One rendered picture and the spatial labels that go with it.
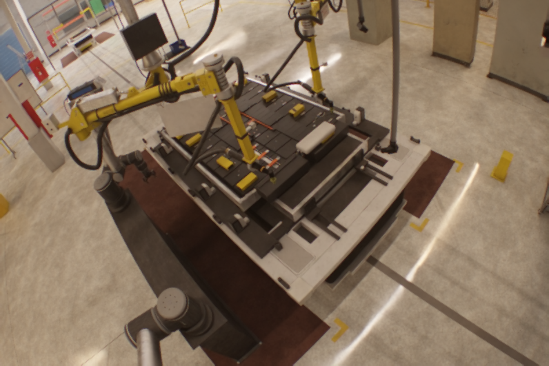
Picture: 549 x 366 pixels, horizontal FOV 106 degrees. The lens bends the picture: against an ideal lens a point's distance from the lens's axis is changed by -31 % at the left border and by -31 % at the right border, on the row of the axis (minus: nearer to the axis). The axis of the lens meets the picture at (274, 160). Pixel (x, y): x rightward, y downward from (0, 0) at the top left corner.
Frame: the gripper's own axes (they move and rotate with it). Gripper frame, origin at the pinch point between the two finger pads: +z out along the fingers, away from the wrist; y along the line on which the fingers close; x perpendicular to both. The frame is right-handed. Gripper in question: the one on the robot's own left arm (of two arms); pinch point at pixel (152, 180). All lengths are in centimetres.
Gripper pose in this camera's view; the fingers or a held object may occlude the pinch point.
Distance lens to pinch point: 305.2
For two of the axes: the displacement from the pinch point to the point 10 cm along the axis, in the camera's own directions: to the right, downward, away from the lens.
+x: 6.7, 4.1, -6.2
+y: -7.1, 6.0, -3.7
